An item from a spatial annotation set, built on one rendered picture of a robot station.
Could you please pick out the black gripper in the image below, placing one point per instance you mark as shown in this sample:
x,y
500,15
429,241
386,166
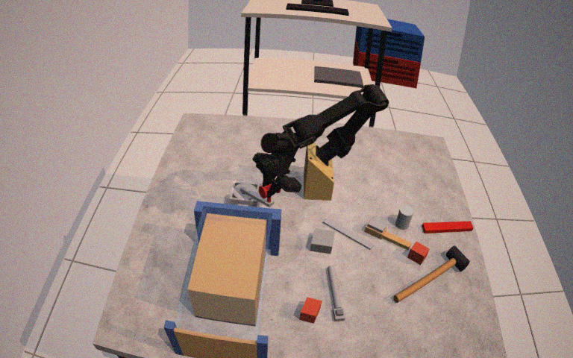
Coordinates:
x,y
282,181

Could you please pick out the black-headed mallet with wooden handle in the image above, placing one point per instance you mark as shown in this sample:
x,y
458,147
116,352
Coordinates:
x,y
455,257

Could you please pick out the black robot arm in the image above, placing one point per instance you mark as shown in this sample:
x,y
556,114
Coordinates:
x,y
309,128

